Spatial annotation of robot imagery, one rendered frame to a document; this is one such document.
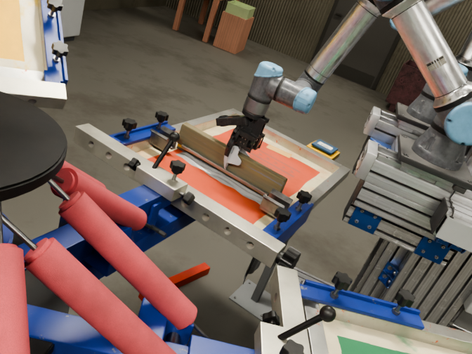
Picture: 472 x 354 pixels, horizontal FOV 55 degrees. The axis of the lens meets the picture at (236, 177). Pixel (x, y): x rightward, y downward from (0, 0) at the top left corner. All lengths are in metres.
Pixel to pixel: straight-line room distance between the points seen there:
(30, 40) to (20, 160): 0.89
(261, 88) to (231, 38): 6.39
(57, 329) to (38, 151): 0.31
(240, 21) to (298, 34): 1.83
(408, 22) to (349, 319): 0.74
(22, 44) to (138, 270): 0.89
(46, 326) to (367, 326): 0.71
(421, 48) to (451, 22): 7.81
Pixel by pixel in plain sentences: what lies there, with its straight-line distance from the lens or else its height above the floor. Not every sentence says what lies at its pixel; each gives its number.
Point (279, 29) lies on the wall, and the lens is 9.23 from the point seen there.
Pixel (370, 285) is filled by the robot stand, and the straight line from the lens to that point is 1.93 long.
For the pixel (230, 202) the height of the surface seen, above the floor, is 0.95.
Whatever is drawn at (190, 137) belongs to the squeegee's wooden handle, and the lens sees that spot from 1.53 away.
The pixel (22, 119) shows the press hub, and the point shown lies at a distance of 0.72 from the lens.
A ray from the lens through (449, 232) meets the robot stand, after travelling 1.40.
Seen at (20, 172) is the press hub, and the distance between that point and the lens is 0.60.
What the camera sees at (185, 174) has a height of 0.95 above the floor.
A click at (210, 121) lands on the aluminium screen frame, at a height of 0.98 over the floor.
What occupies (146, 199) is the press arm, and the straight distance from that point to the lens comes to 1.11.
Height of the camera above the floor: 1.64
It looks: 27 degrees down
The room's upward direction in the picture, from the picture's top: 20 degrees clockwise
